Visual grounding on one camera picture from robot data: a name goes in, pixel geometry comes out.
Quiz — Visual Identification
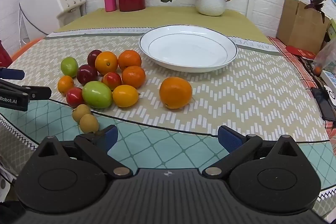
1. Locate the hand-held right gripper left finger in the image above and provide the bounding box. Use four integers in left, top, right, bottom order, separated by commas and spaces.
37, 125, 133, 179

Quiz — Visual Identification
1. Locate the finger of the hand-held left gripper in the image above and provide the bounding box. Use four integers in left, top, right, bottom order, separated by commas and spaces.
0, 79, 52, 101
0, 67, 26, 80

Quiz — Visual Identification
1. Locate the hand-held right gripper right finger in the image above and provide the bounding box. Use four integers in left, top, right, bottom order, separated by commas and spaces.
202, 125, 301, 179

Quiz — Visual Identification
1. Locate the tan longan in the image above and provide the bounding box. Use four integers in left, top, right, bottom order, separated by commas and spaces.
72, 104, 91, 123
79, 114, 100, 134

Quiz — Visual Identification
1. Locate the small orange citrus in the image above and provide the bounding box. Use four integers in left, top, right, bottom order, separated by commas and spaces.
57, 75, 75, 95

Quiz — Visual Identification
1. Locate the bright red plum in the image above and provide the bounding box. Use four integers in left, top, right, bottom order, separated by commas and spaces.
66, 87, 85, 108

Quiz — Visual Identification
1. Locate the small green jujube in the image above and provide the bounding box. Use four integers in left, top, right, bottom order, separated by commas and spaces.
60, 56, 79, 77

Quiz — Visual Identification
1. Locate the oval yellow-orange citrus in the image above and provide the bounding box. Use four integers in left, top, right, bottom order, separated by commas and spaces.
112, 85, 139, 108

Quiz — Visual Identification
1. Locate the large green jujube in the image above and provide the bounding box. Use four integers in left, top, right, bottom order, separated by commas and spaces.
82, 81, 113, 109

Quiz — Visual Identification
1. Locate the dark red plum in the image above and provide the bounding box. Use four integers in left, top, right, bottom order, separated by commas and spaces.
87, 49, 103, 67
77, 64, 98, 86

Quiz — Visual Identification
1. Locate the red yellow plum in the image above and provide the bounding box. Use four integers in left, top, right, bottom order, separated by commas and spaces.
101, 72, 122, 90

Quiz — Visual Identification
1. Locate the large orange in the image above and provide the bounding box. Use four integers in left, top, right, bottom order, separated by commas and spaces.
159, 77, 193, 109

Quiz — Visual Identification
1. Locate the medium smooth orange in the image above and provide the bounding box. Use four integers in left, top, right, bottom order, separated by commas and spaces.
95, 51, 118, 75

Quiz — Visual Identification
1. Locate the white rimmed plate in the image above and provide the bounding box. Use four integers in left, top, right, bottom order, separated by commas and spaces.
139, 25, 238, 73

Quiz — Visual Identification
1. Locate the red plastic object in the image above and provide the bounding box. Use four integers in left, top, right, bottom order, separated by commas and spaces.
0, 40, 13, 67

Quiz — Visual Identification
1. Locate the orange plastic stool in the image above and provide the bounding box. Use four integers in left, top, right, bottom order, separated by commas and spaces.
10, 37, 44, 60

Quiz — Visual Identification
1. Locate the chevron patterned tablecloth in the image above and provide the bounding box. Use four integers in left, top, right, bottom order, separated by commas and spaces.
0, 27, 336, 214

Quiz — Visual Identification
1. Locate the white screen appliance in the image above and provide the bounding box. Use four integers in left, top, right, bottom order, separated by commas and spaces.
19, 0, 87, 42

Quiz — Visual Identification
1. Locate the black device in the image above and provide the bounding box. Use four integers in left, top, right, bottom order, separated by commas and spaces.
311, 86, 336, 121

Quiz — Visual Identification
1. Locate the red envelope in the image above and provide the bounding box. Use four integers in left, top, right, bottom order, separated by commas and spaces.
286, 46, 317, 60

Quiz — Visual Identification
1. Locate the clear plastic bag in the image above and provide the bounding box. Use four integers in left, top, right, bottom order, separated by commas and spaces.
312, 40, 336, 75

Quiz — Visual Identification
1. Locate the olive green cloth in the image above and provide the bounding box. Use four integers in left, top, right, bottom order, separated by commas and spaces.
54, 6, 272, 44

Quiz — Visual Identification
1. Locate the cardboard box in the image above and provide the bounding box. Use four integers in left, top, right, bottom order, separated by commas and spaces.
276, 0, 332, 54

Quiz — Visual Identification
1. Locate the yellow-green box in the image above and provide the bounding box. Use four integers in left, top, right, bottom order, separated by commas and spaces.
326, 18, 336, 39

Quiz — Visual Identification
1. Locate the dark purple plant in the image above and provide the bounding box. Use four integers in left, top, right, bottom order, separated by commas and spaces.
301, 0, 328, 23

